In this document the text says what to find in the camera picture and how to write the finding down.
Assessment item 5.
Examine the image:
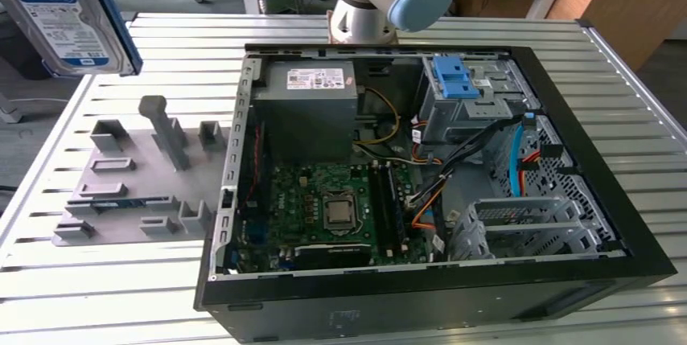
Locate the multicoloured wire bundle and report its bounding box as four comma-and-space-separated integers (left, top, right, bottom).
409, 117, 445, 166

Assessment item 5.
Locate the CPU socket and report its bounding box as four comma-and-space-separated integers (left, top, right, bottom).
319, 188, 360, 237

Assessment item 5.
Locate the black cable bundle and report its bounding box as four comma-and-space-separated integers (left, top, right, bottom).
407, 115, 531, 209

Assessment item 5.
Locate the silver disk bay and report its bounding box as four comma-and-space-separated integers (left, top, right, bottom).
448, 195, 627, 261

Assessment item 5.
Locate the blue plastic drive latch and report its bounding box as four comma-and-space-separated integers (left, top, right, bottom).
431, 56, 479, 99

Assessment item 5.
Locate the CPU with silver top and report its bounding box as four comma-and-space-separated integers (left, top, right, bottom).
323, 199, 355, 226

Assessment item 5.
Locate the grey metal foot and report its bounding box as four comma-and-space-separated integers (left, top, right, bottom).
0, 91, 25, 124

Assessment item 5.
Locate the green motherboard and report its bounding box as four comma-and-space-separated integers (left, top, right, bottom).
229, 162, 431, 273

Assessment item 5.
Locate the grey power supply unit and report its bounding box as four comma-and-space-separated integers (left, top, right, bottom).
249, 59, 360, 165

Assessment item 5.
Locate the black PC case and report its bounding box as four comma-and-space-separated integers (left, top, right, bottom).
192, 42, 679, 344

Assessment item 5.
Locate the blue SATA wire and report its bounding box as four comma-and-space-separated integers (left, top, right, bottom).
508, 113, 537, 200

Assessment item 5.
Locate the black graphics card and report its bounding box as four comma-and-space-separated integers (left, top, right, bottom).
281, 242, 372, 270

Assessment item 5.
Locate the red orange power wire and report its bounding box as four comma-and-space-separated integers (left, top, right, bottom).
517, 144, 563, 173

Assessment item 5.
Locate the yellow wire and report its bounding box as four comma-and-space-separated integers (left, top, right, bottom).
353, 87, 403, 146

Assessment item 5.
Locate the grey parts rack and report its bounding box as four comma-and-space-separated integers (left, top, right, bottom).
50, 94, 232, 248

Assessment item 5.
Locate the hard disk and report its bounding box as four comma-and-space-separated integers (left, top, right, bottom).
8, 0, 145, 79

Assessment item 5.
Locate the wooden cabinet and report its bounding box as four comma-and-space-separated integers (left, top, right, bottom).
547, 0, 687, 72

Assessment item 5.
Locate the black RAM stick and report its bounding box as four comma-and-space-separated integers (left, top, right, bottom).
385, 164, 408, 254

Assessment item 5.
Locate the white floor cable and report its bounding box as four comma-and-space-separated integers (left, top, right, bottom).
9, 97, 70, 105

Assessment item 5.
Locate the silver drive cage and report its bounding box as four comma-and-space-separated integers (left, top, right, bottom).
417, 55, 531, 145

